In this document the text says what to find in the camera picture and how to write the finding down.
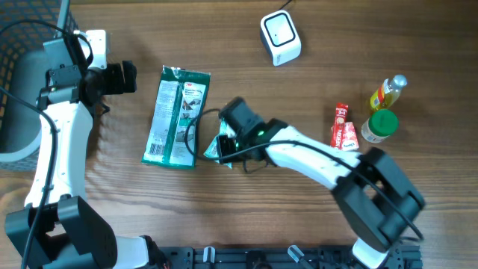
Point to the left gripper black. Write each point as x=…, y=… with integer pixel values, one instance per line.
x=116, y=87

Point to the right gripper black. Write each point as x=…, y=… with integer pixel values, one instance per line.
x=224, y=145

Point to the green white gloves packet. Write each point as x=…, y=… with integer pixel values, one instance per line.
x=181, y=97

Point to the red sachet stick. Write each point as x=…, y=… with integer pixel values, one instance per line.
x=341, y=112

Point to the green lid jar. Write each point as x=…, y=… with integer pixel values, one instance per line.
x=379, y=126

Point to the yellow liquid bottle silver cap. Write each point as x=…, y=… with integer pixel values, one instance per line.
x=387, y=94

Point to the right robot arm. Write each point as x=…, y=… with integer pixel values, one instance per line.
x=376, y=197

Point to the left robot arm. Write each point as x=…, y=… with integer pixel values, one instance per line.
x=57, y=227

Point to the white barcode scanner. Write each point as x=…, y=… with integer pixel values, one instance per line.
x=280, y=37

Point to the grey plastic mesh basket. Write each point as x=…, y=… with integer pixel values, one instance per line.
x=23, y=74

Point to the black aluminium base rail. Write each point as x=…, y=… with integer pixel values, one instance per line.
x=322, y=257

